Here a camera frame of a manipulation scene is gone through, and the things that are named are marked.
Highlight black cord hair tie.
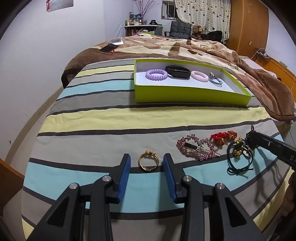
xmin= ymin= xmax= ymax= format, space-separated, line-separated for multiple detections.
xmin=226 ymin=148 xmax=255 ymax=177

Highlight red knotted hair tie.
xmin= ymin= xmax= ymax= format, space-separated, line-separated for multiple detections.
xmin=210 ymin=130 xmax=238 ymax=146

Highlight wall poster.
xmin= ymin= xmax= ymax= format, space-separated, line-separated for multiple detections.
xmin=46 ymin=0 xmax=74 ymax=12

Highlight black hair tie gold beads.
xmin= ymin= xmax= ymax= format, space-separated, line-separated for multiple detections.
xmin=227 ymin=137 xmax=253 ymax=160

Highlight green cardboard tray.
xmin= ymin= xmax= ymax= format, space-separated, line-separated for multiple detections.
xmin=133 ymin=58 xmax=251 ymax=106

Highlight gold ring bracelet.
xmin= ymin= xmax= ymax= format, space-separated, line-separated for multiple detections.
xmin=137 ymin=149 xmax=160 ymax=173

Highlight white small box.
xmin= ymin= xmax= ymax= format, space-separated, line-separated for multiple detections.
xmin=109 ymin=38 xmax=124 ymax=45

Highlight white desk with bottles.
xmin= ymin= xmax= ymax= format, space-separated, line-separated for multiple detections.
xmin=125 ymin=11 xmax=164 ymax=37

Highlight black office chair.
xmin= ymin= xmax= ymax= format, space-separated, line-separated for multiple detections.
xmin=165 ymin=21 xmax=192 ymax=39

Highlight black wristband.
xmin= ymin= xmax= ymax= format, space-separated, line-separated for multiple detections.
xmin=165 ymin=65 xmax=191 ymax=79

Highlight pink rhinestone heart hair clip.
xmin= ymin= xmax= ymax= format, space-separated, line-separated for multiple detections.
xmin=176 ymin=134 xmax=221 ymax=161

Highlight brown teddy bear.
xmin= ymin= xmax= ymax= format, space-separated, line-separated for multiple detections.
xmin=191 ymin=25 xmax=204 ymax=40

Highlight grey blue hair tie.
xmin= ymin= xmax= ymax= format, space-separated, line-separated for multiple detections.
xmin=208 ymin=71 xmax=223 ymax=88

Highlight black smartphone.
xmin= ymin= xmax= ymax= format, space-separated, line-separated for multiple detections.
xmin=99 ymin=44 xmax=118 ymax=53

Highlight striped bed sheet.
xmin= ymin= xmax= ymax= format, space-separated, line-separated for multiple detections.
xmin=22 ymin=59 xmax=292 ymax=240

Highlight wooden wardrobe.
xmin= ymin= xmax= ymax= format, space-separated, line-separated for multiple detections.
xmin=226 ymin=0 xmax=269 ymax=58

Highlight heart patterned curtain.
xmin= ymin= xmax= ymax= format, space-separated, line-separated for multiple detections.
xmin=175 ymin=0 xmax=231 ymax=40

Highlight wooden headboard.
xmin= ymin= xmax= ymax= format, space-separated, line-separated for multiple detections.
xmin=254 ymin=53 xmax=296 ymax=100

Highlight pink spiral hair tie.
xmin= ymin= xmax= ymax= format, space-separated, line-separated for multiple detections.
xmin=190 ymin=70 xmax=209 ymax=83

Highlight purple spiral hair tie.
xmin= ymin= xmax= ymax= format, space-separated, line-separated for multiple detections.
xmin=145 ymin=68 xmax=169 ymax=82

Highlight pink flower branches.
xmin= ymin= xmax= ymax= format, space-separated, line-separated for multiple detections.
xmin=134 ymin=0 xmax=158 ymax=25

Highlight brown plush blanket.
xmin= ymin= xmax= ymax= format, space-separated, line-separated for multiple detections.
xmin=61 ymin=34 xmax=295 ymax=121

